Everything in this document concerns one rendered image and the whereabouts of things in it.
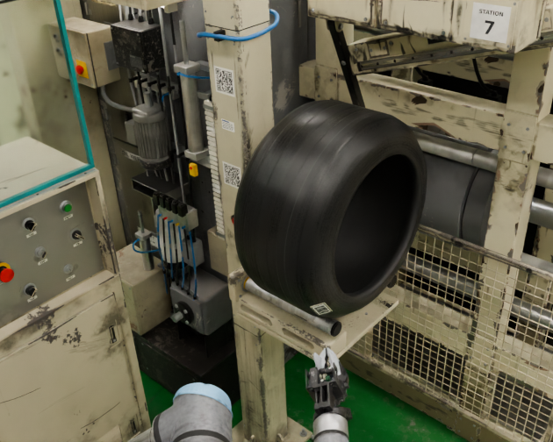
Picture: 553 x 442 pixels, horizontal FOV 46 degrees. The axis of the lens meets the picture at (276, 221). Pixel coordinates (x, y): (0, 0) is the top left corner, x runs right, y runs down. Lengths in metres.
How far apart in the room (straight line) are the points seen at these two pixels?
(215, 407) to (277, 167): 0.61
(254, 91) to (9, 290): 0.89
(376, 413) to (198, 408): 1.63
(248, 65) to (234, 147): 0.25
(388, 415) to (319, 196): 1.49
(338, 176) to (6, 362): 1.10
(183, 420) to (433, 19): 1.08
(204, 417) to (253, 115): 0.89
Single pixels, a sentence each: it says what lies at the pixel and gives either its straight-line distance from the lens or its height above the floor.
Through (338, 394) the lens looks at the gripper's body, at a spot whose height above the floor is 1.01.
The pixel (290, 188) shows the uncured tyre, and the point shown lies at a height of 1.36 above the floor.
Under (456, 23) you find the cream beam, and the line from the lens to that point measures 1.65.
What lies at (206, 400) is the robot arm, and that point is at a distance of 1.29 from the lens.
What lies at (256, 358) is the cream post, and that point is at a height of 0.52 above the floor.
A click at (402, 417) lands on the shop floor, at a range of 2.83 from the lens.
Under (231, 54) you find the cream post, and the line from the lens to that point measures 1.76.
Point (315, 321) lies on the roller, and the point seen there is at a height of 0.91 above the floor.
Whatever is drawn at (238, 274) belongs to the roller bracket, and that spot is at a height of 0.95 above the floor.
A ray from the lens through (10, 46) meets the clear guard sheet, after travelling 1.76.
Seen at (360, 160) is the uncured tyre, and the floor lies 1.41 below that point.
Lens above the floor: 2.11
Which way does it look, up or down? 32 degrees down
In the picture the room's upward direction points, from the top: 3 degrees counter-clockwise
